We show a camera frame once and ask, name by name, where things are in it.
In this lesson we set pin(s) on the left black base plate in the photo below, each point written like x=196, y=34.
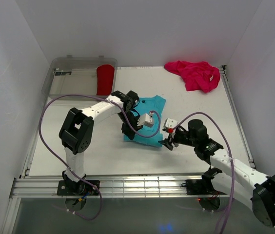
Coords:
x=77, y=188

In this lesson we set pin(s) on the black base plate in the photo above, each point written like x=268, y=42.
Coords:
x=77, y=188
x=199, y=187

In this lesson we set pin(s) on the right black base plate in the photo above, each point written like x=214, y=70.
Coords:
x=199, y=187

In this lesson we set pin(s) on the rolled red t shirt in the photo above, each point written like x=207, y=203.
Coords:
x=105, y=79

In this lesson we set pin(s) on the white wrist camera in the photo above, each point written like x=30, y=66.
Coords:
x=146, y=120
x=170, y=123

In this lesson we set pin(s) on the cyan t shirt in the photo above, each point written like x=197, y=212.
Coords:
x=148, y=112

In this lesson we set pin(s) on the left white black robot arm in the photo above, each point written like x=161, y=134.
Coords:
x=76, y=131

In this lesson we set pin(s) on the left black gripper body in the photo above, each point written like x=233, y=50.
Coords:
x=133, y=120

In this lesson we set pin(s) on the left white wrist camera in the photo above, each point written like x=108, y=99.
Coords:
x=146, y=120

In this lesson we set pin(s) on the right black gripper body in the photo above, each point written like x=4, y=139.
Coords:
x=179, y=136

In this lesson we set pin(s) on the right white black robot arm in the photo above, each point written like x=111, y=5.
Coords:
x=252, y=188

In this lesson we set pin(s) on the aluminium frame rail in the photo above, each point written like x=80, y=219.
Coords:
x=150, y=186

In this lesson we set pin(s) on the clear plastic bin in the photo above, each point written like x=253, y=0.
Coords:
x=73, y=75

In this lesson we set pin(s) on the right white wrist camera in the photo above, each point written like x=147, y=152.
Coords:
x=170, y=123

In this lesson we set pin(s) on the magenta t shirt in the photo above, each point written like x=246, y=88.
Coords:
x=196, y=76

